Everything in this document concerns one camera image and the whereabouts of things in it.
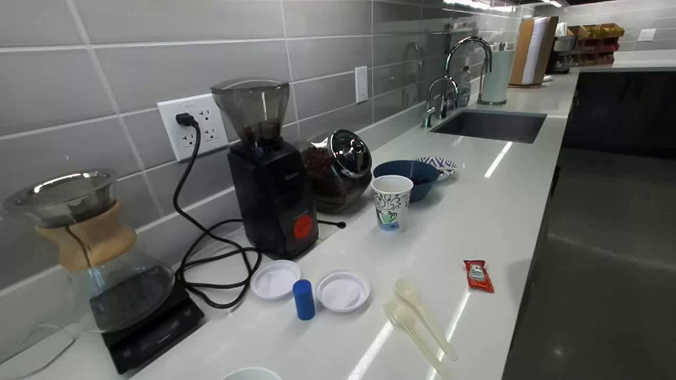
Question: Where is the patterned paper cup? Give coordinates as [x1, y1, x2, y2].
[373, 175, 415, 233]

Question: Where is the black coffee grinder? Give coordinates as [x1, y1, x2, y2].
[212, 78, 319, 259]

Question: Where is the dark blue bowl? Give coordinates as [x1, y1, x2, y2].
[375, 160, 440, 202]

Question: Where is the right white plastic lid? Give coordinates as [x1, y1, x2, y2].
[318, 270, 373, 312]

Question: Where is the white plastic lid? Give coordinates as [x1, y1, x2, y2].
[252, 259, 302, 300]
[318, 270, 373, 312]

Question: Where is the small blue cylinder cap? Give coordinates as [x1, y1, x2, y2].
[294, 278, 316, 321]

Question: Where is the blue patterned small dish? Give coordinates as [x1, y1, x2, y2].
[423, 157, 457, 179]

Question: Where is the left white plastic lid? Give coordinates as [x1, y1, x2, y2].
[252, 259, 302, 300]

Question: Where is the upper beige plastic utensil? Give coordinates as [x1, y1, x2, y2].
[396, 278, 458, 361]

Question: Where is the beige plastic utensil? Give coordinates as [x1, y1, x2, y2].
[384, 300, 452, 380]
[396, 278, 458, 361]

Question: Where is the small chrome tap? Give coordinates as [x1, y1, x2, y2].
[423, 76, 461, 128]

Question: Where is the red ketchup packet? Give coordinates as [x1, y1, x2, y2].
[464, 259, 494, 293]

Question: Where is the lower beige plastic utensil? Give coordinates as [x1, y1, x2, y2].
[384, 300, 452, 380]

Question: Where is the pale green canister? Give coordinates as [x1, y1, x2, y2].
[480, 44, 514, 106]

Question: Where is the dark undermount sink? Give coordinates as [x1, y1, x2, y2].
[433, 110, 546, 144]

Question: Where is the white cup rim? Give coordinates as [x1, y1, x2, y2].
[222, 366, 284, 380]

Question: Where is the chrome kitchen faucet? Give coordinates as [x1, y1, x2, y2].
[443, 36, 493, 108]

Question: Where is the glass pour-over coffee carafe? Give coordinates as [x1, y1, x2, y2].
[2, 169, 173, 331]

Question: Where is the black digital kitchen scale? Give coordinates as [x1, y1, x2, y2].
[103, 285, 206, 373]

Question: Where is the snack box rack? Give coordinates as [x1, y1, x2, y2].
[547, 23, 626, 73]

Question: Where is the white wall switch plate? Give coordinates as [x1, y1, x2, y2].
[354, 65, 370, 104]

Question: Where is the white wall power outlet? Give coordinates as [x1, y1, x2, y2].
[157, 92, 229, 160]

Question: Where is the black power cord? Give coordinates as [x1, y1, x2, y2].
[171, 111, 265, 310]

